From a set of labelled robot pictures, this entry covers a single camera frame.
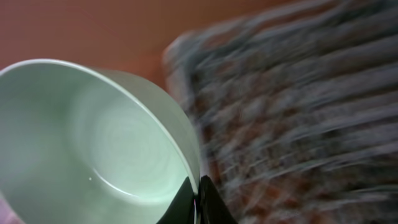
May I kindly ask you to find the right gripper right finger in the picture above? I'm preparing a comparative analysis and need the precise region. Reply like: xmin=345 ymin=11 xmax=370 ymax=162
xmin=199 ymin=175 xmax=238 ymax=224

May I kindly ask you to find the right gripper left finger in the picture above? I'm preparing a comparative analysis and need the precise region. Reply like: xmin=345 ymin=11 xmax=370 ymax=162
xmin=157 ymin=177 xmax=196 ymax=224

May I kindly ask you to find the green bowl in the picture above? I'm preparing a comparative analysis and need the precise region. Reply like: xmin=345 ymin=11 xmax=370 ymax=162
xmin=1 ymin=59 xmax=200 ymax=223

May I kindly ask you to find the grey dishwasher rack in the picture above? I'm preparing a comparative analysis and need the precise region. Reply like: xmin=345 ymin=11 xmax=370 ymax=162
xmin=164 ymin=0 xmax=397 ymax=223

